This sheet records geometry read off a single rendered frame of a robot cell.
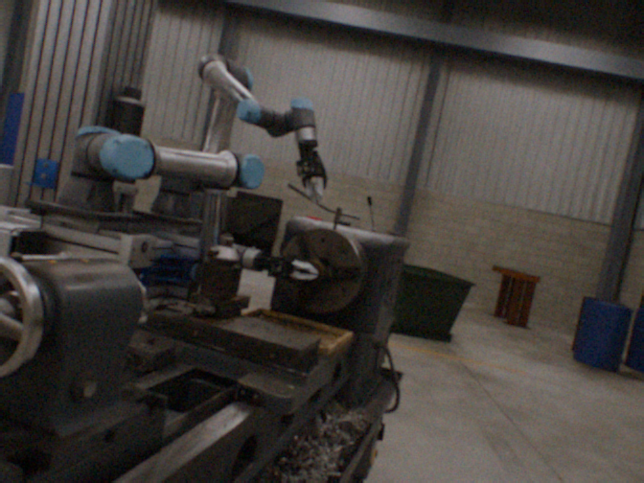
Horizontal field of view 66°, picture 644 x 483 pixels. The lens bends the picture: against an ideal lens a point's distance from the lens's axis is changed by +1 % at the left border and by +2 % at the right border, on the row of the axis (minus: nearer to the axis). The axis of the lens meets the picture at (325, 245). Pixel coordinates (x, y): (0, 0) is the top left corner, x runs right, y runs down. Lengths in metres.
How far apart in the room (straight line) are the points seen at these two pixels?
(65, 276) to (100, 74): 1.17
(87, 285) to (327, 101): 11.50
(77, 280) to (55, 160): 1.15
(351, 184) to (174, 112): 4.52
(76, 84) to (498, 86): 11.46
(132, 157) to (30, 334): 0.84
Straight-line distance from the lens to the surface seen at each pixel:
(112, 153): 1.40
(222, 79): 1.87
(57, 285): 0.69
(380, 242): 1.91
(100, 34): 1.84
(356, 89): 12.19
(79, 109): 1.81
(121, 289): 0.76
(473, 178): 12.18
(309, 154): 1.68
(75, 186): 1.55
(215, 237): 1.79
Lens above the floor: 1.27
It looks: 3 degrees down
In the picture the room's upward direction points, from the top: 11 degrees clockwise
